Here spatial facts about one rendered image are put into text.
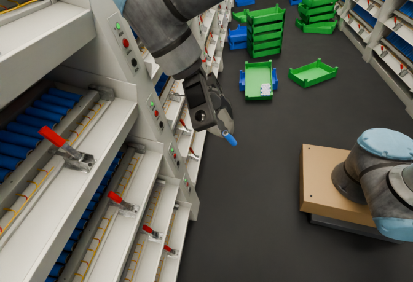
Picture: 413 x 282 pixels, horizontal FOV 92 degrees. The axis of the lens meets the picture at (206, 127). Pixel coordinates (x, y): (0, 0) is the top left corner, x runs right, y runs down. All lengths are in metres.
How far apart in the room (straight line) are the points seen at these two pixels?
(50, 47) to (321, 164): 1.02
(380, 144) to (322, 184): 0.29
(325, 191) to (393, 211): 0.30
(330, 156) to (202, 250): 0.73
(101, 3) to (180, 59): 0.17
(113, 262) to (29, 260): 0.20
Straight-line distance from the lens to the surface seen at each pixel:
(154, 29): 0.38
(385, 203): 0.77
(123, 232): 0.54
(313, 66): 2.04
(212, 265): 1.02
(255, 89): 1.66
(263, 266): 1.01
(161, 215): 0.73
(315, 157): 1.09
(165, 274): 0.88
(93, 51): 0.47
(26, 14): 0.40
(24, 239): 0.38
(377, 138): 0.87
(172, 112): 0.73
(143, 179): 0.58
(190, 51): 0.40
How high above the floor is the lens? 0.99
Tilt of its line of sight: 44 degrees down
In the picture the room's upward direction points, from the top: 12 degrees counter-clockwise
